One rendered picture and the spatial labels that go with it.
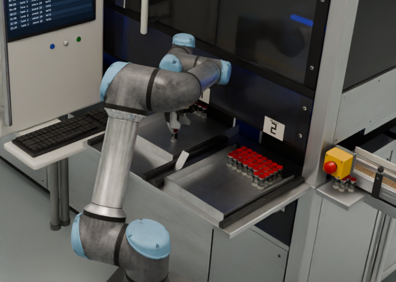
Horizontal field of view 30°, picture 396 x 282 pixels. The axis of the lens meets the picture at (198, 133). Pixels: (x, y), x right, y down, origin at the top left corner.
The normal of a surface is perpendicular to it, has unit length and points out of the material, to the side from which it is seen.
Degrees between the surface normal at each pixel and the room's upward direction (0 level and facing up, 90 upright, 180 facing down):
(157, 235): 7
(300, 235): 90
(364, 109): 90
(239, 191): 0
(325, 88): 90
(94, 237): 60
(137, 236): 7
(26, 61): 90
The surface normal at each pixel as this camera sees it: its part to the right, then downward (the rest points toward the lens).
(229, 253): -0.70, 0.31
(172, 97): 0.40, 0.35
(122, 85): -0.21, -0.04
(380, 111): 0.72, 0.39
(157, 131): 0.07, -0.87
